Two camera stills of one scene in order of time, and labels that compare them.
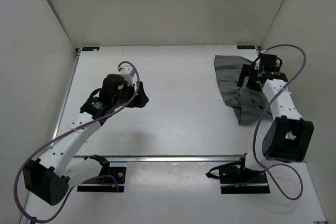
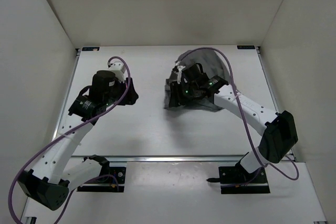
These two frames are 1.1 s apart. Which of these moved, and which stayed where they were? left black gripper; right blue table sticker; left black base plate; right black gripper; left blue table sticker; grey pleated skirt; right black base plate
Moved: left black gripper; right black gripper; grey pleated skirt
Stayed: left blue table sticker; left black base plate; right blue table sticker; right black base plate
